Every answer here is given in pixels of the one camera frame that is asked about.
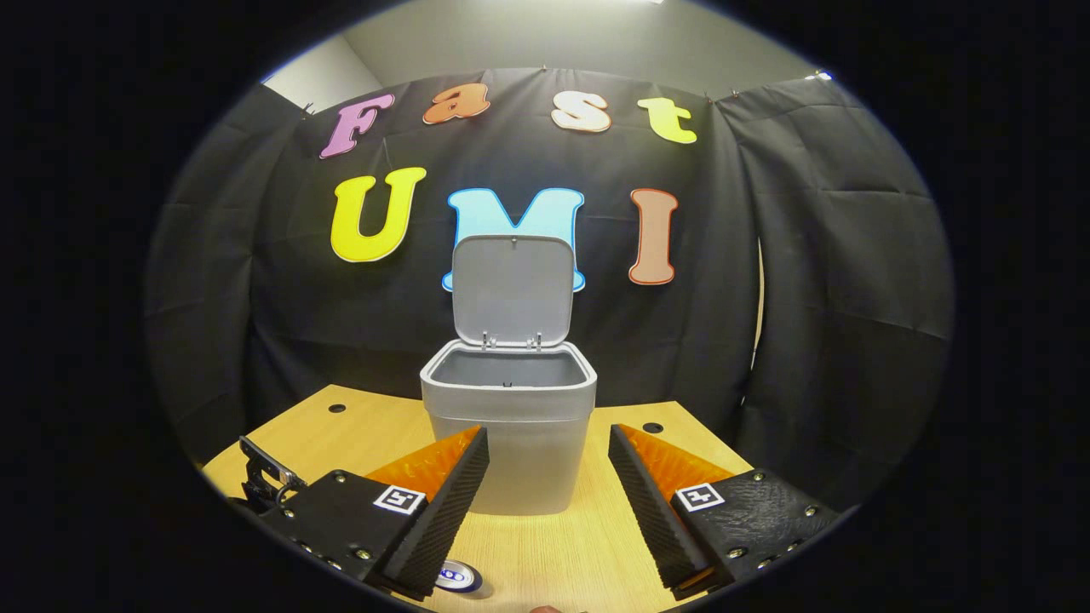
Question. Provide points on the wooden desktop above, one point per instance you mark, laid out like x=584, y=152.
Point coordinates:
x=545, y=553

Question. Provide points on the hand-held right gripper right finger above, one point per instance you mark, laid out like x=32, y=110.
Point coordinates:
x=651, y=519

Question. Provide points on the black backdrop cloth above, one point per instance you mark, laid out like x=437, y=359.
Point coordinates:
x=255, y=298

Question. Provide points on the white desktop garbage bin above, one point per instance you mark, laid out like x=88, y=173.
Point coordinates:
x=528, y=409

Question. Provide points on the blue and silver pop can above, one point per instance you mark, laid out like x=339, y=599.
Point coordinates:
x=461, y=579

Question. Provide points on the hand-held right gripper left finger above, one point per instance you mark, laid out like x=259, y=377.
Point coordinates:
x=443, y=519

